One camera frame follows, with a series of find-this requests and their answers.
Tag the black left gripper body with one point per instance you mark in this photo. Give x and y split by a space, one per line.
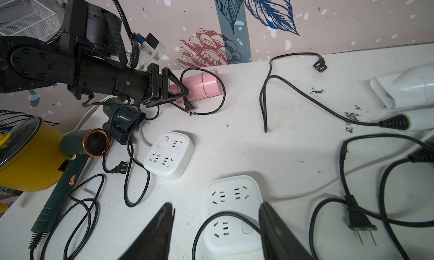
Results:
156 82

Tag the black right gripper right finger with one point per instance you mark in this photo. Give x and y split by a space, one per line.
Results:
278 241

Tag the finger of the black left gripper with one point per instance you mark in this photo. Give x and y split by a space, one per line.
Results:
172 84
163 99

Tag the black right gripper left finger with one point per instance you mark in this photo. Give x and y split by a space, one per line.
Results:
154 241

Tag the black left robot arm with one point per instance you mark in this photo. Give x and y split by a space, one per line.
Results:
95 51

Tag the pink folding hair dryer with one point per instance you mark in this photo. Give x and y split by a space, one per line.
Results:
203 85

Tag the dark green small hair dryer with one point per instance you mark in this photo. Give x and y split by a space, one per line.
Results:
121 121

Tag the white power strip right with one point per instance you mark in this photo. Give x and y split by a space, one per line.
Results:
237 199

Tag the white power strip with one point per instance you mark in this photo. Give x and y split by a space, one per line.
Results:
169 155
237 199

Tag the white power strip left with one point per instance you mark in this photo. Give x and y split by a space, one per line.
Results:
169 155

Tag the green copper long hair dryer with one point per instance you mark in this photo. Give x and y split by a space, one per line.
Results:
78 146

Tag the yellow pot with glass lid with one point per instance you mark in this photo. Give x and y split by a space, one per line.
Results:
31 156

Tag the white folding hair dryer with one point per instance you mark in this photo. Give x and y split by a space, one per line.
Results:
410 94

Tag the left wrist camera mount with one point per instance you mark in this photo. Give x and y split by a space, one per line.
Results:
150 50

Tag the white wire basket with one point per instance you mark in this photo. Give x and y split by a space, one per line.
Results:
28 18

